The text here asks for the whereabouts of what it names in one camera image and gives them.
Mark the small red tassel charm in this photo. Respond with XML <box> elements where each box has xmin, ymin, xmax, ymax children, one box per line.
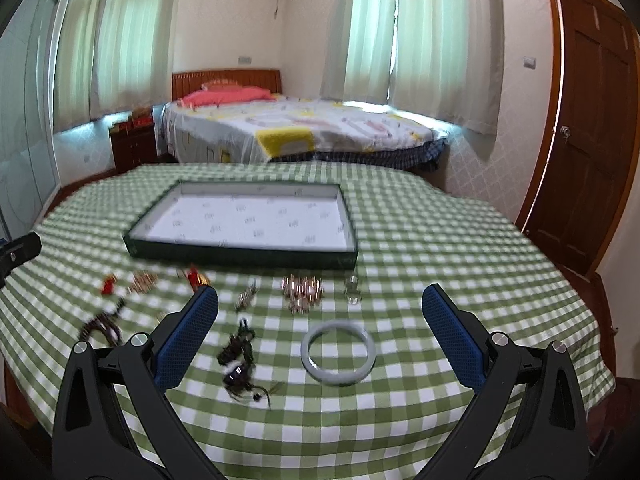
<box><xmin>101</xmin><ymin>273</ymin><xmax>117</xmax><ymax>296</ymax></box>

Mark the dark red bead bracelet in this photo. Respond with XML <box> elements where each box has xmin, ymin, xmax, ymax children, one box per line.
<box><xmin>78</xmin><ymin>299</ymin><xmax>127</xmax><ymax>347</ymax></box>

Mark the rose gold chain bracelet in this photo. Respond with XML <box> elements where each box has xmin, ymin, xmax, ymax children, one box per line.
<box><xmin>124</xmin><ymin>270</ymin><xmax>158</xmax><ymax>295</ymax></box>

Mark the black tassel pendant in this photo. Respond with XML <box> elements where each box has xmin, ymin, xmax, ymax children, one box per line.
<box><xmin>217</xmin><ymin>318</ymin><xmax>279</xmax><ymax>406</ymax></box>

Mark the red knot gold charm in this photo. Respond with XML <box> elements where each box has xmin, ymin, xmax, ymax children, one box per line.
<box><xmin>182</xmin><ymin>266</ymin><xmax>209</xmax><ymax>292</ymax></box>

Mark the rhinestone leaf brooch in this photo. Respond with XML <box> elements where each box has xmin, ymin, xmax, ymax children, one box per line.
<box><xmin>235</xmin><ymin>281</ymin><xmax>257</xmax><ymax>312</ymax></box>

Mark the pale jade bangle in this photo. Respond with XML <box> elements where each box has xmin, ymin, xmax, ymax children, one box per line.
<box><xmin>299</xmin><ymin>320</ymin><xmax>376</xmax><ymax>387</ymax></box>

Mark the silver ring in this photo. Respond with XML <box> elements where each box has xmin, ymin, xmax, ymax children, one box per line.
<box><xmin>342</xmin><ymin>274</ymin><xmax>364</xmax><ymax>306</ymax></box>

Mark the pearl flower brooch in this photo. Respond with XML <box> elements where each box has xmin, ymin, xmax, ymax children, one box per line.
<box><xmin>281</xmin><ymin>274</ymin><xmax>323</xmax><ymax>314</ymax></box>

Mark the dark green jewelry tray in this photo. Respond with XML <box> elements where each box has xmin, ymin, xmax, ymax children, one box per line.
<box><xmin>122</xmin><ymin>180</ymin><xmax>358</xmax><ymax>271</ymax></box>

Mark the dark wooden nightstand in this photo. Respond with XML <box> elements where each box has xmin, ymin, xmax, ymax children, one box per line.
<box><xmin>108</xmin><ymin>107</ymin><xmax>157</xmax><ymax>174</ymax></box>

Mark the green white checkered tablecloth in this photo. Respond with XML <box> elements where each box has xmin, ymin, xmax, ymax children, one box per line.
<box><xmin>1</xmin><ymin>162</ymin><xmax>615</xmax><ymax>479</ymax></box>

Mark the wooden headboard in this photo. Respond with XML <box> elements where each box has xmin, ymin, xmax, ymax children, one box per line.
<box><xmin>171</xmin><ymin>68</ymin><xmax>282</xmax><ymax>101</ymax></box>

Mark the pink pillow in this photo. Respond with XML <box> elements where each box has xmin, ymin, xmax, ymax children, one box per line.
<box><xmin>177</xmin><ymin>86</ymin><xmax>276</xmax><ymax>108</ymax></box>

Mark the left white curtain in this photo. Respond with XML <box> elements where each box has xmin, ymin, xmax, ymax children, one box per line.
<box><xmin>53</xmin><ymin>0</ymin><xmax>176</xmax><ymax>132</ymax></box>

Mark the white curtain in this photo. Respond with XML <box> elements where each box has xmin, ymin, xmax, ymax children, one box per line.
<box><xmin>53</xmin><ymin>0</ymin><xmax>176</xmax><ymax>132</ymax></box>
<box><xmin>321</xmin><ymin>0</ymin><xmax>504</xmax><ymax>136</ymax></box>

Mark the brown wooden door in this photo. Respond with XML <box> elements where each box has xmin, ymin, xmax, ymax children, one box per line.
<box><xmin>516</xmin><ymin>0</ymin><xmax>639</xmax><ymax>278</ymax></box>

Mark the bed with patterned sheet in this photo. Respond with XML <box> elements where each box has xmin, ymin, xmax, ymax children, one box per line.
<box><xmin>155</xmin><ymin>96</ymin><xmax>447</xmax><ymax>170</ymax></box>

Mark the orange patterned cushion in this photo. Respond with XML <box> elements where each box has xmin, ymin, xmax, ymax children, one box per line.
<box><xmin>201</xmin><ymin>78</ymin><xmax>242</xmax><ymax>92</ymax></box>

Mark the metal door knob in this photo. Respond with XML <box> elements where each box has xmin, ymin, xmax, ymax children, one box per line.
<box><xmin>559</xmin><ymin>126</ymin><xmax>570</xmax><ymax>141</ymax></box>

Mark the right white curtain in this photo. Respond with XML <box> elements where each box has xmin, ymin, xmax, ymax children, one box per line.
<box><xmin>321</xmin><ymin>0</ymin><xmax>504</xmax><ymax>136</ymax></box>

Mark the wall light switch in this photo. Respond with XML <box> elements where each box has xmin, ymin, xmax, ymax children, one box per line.
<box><xmin>523</xmin><ymin>56</ymin><xmax>537</xmax><ymax>70</ymax></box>

